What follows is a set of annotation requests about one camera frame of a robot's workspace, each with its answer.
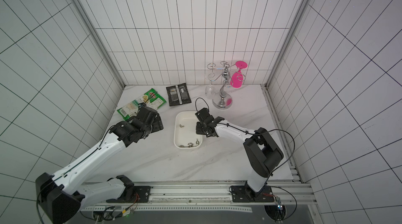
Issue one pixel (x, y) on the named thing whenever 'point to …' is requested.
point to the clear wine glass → (210, 89)
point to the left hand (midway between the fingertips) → (153, 126)
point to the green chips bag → (151, 99)
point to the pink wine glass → (237, 79)
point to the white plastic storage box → (185, 135)
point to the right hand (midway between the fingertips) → (194, 130)
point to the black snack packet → (178, 94)
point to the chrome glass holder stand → (222, 100)
